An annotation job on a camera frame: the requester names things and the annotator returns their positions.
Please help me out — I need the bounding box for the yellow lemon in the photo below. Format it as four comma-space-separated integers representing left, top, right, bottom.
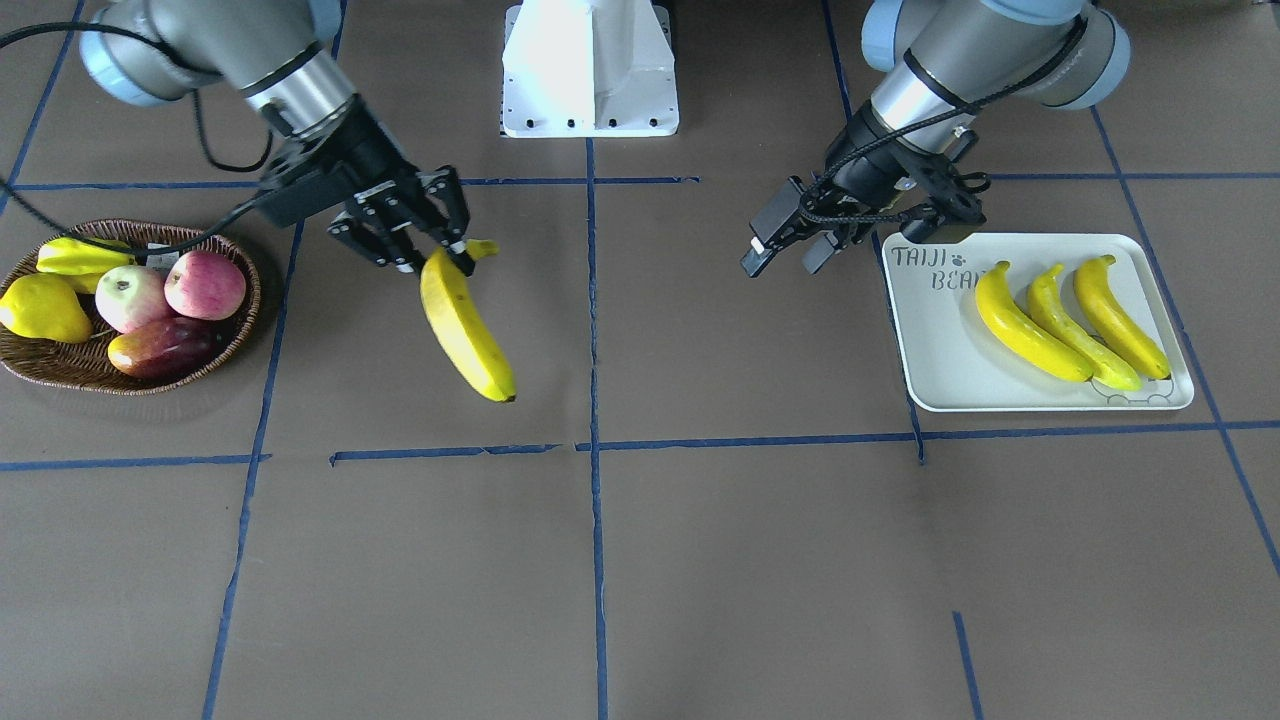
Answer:
1, 273, 93, 345

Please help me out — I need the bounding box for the dark purple fruit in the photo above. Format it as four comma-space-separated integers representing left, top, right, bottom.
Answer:
108, 316, 223, 380

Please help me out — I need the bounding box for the pink peach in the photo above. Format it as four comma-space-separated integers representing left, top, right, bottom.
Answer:
95, 265, 178, 334

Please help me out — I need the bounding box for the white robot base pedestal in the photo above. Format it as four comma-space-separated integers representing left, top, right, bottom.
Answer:
500, 1, 681, 138

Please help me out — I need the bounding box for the white bear-print tray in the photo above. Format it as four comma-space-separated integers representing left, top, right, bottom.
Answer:
882, 233, 1196, 413

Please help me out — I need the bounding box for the woven wicker basket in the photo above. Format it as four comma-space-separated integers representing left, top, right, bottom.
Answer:
3, 219, 265, 396

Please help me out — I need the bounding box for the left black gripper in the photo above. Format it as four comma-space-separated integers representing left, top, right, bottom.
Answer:
740, 101, 989, 278

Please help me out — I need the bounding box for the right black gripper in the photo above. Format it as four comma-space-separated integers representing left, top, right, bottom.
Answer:
255, 95, 476, 278

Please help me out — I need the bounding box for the red apple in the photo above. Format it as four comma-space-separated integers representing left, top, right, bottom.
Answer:
164, 250, 247, 322

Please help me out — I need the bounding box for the yellow star fruit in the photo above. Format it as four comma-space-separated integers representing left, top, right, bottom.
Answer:
36, 236, 136, 295

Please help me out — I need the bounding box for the white paper label tag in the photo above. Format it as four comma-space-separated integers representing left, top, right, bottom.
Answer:
143, 242, 183, 275

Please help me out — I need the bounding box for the yellow banana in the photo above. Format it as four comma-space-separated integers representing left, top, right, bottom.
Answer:
1027, 263, 1146, 392
419, 247, 518, 404
1073, 255, 1172, 380
975, 260, 1093, 383

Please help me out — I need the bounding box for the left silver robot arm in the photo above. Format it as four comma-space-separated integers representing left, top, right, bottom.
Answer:
741, 1, 1132, 277

